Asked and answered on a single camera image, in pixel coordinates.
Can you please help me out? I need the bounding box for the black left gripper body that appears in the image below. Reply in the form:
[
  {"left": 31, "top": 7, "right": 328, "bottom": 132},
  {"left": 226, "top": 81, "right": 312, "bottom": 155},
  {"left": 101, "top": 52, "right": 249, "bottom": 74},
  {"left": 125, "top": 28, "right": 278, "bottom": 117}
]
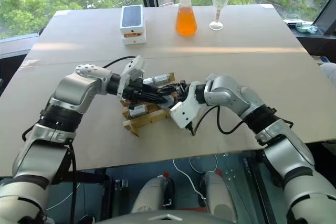
[{"left": 120, "top": 78, "right": 148, "bottom": 103}]

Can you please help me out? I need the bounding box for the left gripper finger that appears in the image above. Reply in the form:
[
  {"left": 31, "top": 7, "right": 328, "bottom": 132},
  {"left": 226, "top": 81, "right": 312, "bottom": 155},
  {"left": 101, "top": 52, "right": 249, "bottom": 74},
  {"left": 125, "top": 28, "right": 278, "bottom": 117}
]
[
  {"left": 141, "top": 83, "right": 171, "bottom": 95},
  {"left": 136, "top": 93, "right": 171, "bottom": 104}
]

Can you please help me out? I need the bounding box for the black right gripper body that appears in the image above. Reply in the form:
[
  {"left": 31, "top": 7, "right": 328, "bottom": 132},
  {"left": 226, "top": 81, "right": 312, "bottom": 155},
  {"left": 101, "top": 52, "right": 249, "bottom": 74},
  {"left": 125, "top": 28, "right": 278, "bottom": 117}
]
[{"left": 176, "top": 81, "right": 192, "bottom": 103}]

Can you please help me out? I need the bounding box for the small silver camera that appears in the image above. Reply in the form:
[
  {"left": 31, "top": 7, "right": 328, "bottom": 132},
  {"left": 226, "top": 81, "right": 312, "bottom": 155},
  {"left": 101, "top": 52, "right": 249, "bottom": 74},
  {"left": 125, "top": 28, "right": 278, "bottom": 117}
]
[
  {"left": 160, "top": 95, "right": 176, "bottom": 109},
  {"left": 143, "top": 73, "right": 171, "bottom": 86},
  {"left": 128, "top": 104, "right": 148, "bottom": 119}
]

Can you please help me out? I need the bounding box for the small white box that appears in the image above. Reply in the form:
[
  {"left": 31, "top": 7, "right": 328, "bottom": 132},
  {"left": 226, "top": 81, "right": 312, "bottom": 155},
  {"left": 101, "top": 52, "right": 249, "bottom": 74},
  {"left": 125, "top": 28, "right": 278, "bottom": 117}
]
[{"left": 121, "top": 31, "right": 146, "bottom": 47}]

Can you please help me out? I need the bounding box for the glass flask with orange liquid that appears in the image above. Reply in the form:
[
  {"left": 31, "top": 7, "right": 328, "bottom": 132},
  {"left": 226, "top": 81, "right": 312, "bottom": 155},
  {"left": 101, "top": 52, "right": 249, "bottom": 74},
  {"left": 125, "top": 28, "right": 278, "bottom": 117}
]
[{"left": 175, "top": 0, "right": 198, "bottom": 37}]

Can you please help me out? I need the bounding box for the white smartphone box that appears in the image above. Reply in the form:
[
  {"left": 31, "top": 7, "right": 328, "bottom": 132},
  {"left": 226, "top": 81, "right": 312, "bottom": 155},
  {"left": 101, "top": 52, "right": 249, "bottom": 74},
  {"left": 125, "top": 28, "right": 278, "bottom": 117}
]
[{"left": 119, "top": 5, "right": 146, "bottom": 34}]

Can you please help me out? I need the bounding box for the clear champagne glass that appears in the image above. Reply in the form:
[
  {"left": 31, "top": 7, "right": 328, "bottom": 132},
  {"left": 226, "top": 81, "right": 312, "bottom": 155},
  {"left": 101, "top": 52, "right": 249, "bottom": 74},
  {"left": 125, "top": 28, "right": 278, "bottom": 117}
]
[{"left": 209, "top": 0, "right": 230, "bottom": 31}]

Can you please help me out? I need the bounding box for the grey rounded left leg shell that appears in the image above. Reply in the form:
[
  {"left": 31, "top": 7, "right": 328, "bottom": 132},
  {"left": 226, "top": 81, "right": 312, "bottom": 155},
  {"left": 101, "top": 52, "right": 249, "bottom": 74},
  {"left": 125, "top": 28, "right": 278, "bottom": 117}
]
[{"left": 130, "top": 175, "right": 169, "bottom": 214}]

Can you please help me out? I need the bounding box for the grey rounded leg shell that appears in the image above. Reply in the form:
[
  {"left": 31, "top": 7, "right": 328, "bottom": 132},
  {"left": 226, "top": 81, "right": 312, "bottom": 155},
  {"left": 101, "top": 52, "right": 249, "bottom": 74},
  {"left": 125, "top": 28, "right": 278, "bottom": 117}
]
[
  {"left": 204, "top": 171, "right": 236, "bottom": 222},
  {"left": 130, "top": 175, "right": 169, "bottom": 214}
]

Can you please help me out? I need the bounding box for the grey rounded right leg shell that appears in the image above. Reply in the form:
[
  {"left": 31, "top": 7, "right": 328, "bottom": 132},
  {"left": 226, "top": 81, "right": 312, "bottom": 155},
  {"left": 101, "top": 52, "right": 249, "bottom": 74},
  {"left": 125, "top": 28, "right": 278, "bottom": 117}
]
[{"left": 204, "top": 171, "right": 236, "bottom": 222}]

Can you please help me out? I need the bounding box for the flat white black device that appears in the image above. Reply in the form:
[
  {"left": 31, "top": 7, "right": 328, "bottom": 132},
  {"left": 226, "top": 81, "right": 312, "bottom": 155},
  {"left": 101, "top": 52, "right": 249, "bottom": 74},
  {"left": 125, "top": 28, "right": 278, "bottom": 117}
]
[{"left": 283, "top": 19, "right": 303, "bottom": 27}]

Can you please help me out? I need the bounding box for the teal bowl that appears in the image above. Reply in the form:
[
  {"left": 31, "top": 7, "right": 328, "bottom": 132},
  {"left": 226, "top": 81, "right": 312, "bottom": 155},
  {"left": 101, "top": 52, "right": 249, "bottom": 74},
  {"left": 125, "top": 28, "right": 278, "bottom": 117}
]
[{"left": 295, "top": 23, "right": 320, "bottom": 35}]

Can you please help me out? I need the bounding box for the dark side table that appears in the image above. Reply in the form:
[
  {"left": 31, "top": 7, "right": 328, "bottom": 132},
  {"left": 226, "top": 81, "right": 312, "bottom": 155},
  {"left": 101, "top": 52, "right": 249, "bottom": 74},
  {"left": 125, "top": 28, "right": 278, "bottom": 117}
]
[{"left": 283, "top": 20, "right": 336, "bottom": 57}]

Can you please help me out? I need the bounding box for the black monitor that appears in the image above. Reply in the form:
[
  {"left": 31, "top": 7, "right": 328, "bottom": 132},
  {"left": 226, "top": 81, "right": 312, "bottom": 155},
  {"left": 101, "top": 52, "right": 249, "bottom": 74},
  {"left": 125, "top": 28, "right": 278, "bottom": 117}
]
[{"left": 313, "top": 0, "right": 336, "bottom": 36}]

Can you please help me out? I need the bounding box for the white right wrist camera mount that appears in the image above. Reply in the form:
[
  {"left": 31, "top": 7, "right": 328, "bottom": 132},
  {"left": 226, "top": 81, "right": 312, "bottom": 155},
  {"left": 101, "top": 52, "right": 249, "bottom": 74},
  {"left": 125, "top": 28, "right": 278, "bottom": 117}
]
[{"left": 170, "top": 81, "right": 200, "bottom": 130}]

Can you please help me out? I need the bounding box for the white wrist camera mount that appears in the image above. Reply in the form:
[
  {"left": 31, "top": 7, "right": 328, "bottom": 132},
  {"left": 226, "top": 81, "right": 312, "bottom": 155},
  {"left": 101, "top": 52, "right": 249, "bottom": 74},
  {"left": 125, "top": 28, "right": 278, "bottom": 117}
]
[
  {"left": 170, "top": 81, "right": 200, "bottom": 130},
  {"left": 117, "top": 55, "right": 146, "bottom": 99}
]

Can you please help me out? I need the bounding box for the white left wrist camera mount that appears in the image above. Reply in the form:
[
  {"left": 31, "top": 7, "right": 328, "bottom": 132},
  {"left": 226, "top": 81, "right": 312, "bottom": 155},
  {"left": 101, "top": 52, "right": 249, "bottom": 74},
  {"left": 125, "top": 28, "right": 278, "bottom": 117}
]
[{"left": 117, "top": 55, "right": 146, "bottom": 99}]

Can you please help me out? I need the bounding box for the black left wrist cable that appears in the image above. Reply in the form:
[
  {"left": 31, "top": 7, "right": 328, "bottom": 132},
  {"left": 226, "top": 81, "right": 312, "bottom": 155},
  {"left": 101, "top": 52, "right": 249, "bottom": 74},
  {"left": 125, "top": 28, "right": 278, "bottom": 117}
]
[{"left": 101, "top": 55, "right": 139, "bottom": 69}]

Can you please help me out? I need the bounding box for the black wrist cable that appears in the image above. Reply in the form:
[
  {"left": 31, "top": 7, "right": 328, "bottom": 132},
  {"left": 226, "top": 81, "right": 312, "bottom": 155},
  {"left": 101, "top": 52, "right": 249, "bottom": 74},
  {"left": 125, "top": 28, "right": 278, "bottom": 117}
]
[
  {"left": 186, "top": 104, "right": 247, "bottom": 137},
  {"left": 101, "top": 55, "right": 139, "bottom": 69}
]

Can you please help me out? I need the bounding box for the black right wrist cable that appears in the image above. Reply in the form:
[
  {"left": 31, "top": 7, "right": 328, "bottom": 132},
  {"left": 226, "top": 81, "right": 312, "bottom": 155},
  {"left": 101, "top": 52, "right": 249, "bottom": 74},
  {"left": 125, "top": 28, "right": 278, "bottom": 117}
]
[{"left": 186, "top": 104, "right": 247, "bottom": 137}]

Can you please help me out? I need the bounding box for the thin white cable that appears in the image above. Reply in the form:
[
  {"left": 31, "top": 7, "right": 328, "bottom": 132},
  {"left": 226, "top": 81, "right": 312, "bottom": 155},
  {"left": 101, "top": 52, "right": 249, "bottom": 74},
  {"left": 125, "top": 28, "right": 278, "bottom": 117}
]
[{"left": 172, "top": 153, "right": 219, "bottom": 208}]

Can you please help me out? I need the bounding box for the thin black hanging cable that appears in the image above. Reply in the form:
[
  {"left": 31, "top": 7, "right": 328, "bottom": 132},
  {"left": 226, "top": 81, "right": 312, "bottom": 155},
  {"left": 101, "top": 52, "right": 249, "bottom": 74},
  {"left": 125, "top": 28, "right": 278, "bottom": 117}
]
[{"left": 68, "top": 144, "right": 78, "bottom": 224}]

